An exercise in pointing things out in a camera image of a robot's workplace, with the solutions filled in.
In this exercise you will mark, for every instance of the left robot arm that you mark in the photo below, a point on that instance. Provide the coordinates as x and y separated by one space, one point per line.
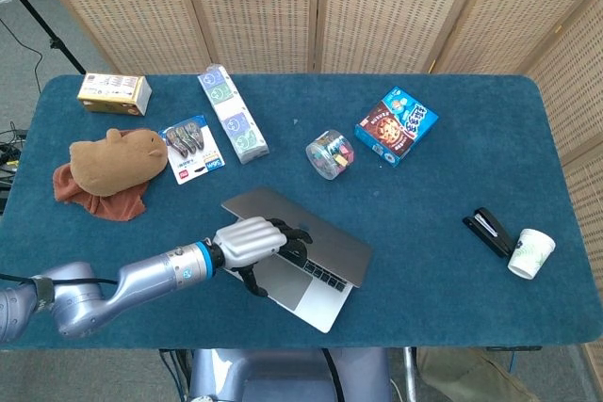
118 279

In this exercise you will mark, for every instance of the woven folding screen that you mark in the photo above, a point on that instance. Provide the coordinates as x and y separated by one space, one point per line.
377 6

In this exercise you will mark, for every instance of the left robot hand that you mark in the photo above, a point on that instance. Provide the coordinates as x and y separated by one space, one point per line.
254 244

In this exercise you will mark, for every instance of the olive green bag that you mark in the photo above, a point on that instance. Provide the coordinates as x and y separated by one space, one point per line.
471 376

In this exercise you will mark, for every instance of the long white tissue pack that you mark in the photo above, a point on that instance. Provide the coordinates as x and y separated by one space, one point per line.
231 112

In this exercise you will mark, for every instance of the silver laptop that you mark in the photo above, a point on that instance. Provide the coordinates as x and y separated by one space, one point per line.
311 256

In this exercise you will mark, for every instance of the rust brown cloth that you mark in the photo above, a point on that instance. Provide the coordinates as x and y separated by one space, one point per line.
113 206

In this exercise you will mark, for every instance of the blue cookie box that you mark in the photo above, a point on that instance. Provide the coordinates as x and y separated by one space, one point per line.
396 126

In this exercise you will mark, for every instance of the black tripod stand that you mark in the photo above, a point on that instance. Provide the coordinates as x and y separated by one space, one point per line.
40 20

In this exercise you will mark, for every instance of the clear jar of colourful clips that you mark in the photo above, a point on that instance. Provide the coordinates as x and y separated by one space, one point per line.
330 153

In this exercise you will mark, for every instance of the yellow white cardboard box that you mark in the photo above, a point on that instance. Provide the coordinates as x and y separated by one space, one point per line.
113 92

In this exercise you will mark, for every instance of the blue felt table mat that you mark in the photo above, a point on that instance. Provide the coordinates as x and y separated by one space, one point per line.
424 256

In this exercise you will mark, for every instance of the white paper cup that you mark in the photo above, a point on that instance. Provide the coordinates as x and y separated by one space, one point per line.
530 253

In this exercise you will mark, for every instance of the grey robot torso base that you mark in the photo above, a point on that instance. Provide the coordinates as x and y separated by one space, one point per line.
282 374

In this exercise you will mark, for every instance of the black stapler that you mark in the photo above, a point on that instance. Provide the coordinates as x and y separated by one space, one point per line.
490 231

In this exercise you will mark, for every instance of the brown capybara plush toy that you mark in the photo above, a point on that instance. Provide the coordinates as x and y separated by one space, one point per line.
118 162

